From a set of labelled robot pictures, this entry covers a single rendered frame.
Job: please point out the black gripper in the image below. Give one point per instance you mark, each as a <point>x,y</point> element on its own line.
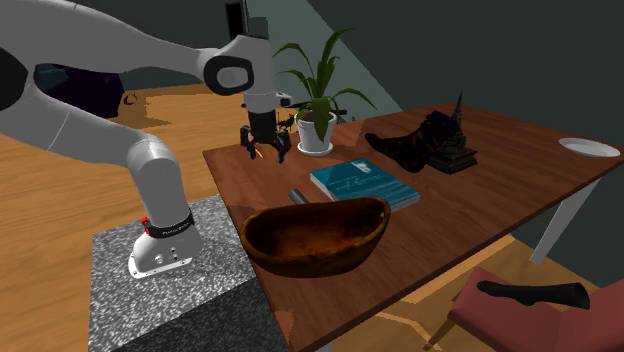
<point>264,126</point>

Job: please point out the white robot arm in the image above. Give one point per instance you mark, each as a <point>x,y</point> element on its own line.
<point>83,39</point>

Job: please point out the yellow pencil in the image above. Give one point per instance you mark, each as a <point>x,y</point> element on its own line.
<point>259,153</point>

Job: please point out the green plant in white pot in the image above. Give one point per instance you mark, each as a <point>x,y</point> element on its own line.
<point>315,129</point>

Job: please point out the grey cylinder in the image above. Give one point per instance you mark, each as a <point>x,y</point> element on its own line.
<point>298,196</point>

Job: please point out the teal book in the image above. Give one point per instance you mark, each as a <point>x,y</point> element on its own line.
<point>363,184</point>

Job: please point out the brown wooden bowl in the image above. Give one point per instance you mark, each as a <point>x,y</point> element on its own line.
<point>312,244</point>

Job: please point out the dark patterned sock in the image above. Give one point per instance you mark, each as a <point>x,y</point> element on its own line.
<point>409,148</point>

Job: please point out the dark pagoda figure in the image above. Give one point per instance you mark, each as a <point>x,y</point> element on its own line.
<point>456,146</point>

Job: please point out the dark purple sofa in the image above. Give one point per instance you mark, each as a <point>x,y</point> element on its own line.
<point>83,90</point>

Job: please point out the speckled grey robot stand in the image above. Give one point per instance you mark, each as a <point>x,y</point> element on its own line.
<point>161,302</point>

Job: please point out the wooden table with white legs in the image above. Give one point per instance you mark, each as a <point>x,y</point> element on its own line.
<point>487,200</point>

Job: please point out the black sock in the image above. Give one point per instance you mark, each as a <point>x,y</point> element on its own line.
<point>536,293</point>

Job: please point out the white plate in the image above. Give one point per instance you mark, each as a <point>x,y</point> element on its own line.
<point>587,147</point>

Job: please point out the red chair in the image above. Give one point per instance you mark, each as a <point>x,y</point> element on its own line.
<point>531,326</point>

